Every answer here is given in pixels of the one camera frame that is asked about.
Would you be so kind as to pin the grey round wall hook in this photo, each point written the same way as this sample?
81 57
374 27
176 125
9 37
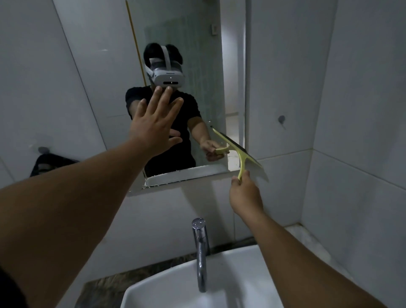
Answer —
281 119

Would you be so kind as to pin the chrome basin faucet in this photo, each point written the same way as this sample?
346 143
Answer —
200 253

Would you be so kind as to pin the person's left forearm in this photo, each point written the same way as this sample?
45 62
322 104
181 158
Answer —
73 215

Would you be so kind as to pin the person's right hand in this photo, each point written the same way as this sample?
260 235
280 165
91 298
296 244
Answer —
245 198

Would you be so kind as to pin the black hanging cloth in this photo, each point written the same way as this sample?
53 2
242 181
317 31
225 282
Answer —
47 165

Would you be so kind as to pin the person's right forearm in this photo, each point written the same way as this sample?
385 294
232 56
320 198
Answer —
304 269

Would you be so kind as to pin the person's left middle finger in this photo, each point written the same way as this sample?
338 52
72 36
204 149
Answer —
166 99

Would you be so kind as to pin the frameless wall mirror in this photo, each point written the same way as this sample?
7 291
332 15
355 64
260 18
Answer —
196 47

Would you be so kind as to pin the white ceramic sink basin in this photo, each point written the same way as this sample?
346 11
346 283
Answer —
236 274

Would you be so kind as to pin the person's right thumb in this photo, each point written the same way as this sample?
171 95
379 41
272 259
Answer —
235 181

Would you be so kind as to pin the yellow-green window squeegee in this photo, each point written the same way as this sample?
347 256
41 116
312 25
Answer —
242 160

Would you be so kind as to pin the person's left thumb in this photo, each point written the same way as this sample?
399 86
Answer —
175 141

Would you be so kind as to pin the person's left little finger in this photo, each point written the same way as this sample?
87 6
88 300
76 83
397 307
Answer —
141 108

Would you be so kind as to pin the person's left hand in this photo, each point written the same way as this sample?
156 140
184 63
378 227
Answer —
150 127

